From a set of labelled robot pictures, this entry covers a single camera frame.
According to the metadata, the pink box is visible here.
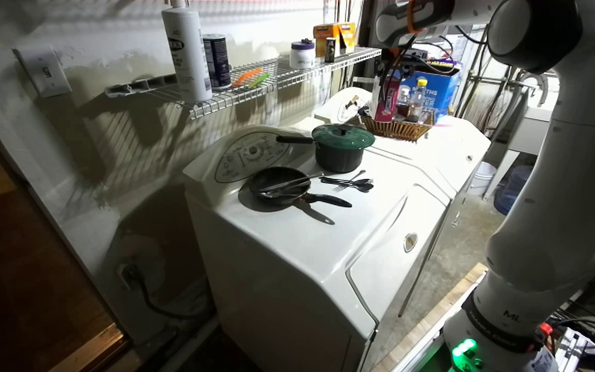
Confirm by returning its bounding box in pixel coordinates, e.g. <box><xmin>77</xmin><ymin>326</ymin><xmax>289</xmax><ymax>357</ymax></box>
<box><xmin>373</xmin><ymin>77</ymin><xmax>401</xmax><ymax>123</ymax></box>

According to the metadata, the blue cardboard box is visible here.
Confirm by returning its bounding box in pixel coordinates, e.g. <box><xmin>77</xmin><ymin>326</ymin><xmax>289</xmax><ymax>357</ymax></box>
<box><xmin>398</xmin><ymin>69</ymin><xmax>461</xmax><ymax>122</ymax></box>

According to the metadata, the orange cardboard box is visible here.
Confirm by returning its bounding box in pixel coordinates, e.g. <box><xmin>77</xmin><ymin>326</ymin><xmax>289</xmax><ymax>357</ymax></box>
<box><xmin>313</xmin><ymin>22</ymin><xmax>356</xmax><ymax>58</ymax></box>

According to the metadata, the small clear bottle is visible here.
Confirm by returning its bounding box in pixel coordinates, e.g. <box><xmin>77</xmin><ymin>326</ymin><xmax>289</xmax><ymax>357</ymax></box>
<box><xmin>397</xmin><ymin>85</ymin><xmax>412</xmax><ymax>121</ymax></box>

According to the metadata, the clear bottle with yellow cap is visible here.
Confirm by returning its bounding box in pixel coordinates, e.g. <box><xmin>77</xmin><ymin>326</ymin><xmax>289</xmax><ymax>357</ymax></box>
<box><xmin>408</xmin><ymin>77</ymin><xmax>429</xmax><ymax>123</ymax></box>

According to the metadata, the wicker basket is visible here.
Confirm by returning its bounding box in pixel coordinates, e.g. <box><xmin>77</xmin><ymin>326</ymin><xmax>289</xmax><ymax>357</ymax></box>
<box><xmin>359</xmin><ymin>110</ymin><xmax>435</xmax><ymax>143</ymax></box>

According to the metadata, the green pot lid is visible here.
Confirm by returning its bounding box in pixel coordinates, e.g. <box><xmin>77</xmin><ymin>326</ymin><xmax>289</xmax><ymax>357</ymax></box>
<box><xmin>311</xmin><ymin>123</ymin><xmax>376</xmax><ymax>151</ymax></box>

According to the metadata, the white jar with purple lid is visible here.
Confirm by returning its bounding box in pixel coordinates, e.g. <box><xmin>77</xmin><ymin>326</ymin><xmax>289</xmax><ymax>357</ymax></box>
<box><xmin>289</xmin><ymin>39</ymin><xmax>317</xmax><ymax>70</ymax></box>

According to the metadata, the white dryer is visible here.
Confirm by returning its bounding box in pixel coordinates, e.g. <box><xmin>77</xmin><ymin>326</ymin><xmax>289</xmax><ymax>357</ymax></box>
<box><xmin>314</xmin><ymin>87</ymin><xmax>492</xmax><ymax>317</ymax></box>

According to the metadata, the green pot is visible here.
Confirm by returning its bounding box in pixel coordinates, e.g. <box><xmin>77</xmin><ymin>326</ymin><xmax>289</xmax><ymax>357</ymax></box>
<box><xmin>276</xmin><ymin>134</ymin><xmax>375</xmax><ymax>174</ymax></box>

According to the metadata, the silver fork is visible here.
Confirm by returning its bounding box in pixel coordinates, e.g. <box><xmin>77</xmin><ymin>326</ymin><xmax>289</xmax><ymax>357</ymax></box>
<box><xmin>333</xmin><ymin>169</ymin><xmax>367</xmax><ymax>193</ymax></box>

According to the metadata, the black spoon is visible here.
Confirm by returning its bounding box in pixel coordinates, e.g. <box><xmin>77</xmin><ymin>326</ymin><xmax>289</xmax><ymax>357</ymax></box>
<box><xmin>320</xmin><ymin>177</ymin><xmax>375</xmax><ymax>193</ymax></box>

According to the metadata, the white bucket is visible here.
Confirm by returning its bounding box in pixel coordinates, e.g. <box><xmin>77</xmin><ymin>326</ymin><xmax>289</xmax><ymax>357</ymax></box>
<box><xmin>467</xmin><ymin>161</ymin><xmax>497</xmax><ymax>196</ymax></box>

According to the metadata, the silver knife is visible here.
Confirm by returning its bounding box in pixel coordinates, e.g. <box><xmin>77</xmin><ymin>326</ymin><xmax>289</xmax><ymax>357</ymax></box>
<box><xmin>259</xmin><ymin>174</ymin><xmax>324</xmax><ymax>195</ymax></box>

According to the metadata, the black frying pan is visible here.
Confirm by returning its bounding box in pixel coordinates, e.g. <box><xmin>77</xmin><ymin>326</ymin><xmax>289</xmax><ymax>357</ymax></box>
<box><xmin>248</xmin><ymin>166</ymin><xmax>353</xmax><ymax>209</ymax></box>

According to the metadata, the silver spoon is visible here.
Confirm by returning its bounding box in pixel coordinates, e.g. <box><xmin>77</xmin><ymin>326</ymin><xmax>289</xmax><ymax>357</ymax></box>
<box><xmin>263</xmin><ymin>185</ymin><xmax>310</xmax><ymax>199</ymax></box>

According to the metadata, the blue water jug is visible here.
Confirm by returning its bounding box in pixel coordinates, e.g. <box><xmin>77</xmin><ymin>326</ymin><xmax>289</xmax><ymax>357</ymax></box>
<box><xmin>493</xmin><ymin>165</ymin><xmax>534</xmax><ymax>216</ymax></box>

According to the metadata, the dark can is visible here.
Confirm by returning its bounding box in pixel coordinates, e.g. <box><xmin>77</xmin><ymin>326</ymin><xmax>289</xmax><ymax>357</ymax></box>
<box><xmin>202</xmin><ymin>34</ymin><xmax>232</xmax><ymax>92</ymax></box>

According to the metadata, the tall white bottle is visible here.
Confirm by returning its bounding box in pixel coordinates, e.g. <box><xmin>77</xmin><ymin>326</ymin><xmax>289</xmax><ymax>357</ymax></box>
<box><xmin>161</xmin><ymin>0</ymin><xmax>214</xmax><ymax>103</ymax></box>

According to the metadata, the white washing machine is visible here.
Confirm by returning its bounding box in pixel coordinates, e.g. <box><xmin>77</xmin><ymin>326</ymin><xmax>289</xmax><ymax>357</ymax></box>
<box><xmin>183</xmin><ymin>124</ymin><xmax>458</xmax><ymax>372</ymax></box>

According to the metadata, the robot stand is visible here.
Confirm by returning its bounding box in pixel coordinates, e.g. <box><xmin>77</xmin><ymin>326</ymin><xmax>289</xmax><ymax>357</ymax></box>
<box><xmin>372</xmin><ymin>262</ymin><xmax>595</xmax><ymax>372</ymax></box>

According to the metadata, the white wire shelf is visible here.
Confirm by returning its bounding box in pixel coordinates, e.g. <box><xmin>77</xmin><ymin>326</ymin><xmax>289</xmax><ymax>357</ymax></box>
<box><xmin>105</xmin><ymin>47</ymin><xmax>382</xmax><ymax>120</ymax></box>

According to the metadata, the black cable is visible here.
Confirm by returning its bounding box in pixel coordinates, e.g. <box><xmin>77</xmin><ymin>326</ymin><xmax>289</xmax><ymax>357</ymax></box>
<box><xmin>122</xmin><ymin>263</ymin><xmax>211</xmax><ymax>322</ymax></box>

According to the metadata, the wall socket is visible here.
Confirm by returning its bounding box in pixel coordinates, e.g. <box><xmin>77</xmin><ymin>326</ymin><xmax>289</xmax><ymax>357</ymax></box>
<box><xmin>116</xmin><ymin>261</ymin><xmax>144</xmax><ymax>291</ymax></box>

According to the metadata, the white light switch plate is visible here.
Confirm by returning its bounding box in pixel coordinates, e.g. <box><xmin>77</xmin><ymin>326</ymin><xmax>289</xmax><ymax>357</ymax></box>
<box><xmin>13</xmin><ymin>45</ymin><xmax>73</xmax><ymax>99</ymax></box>

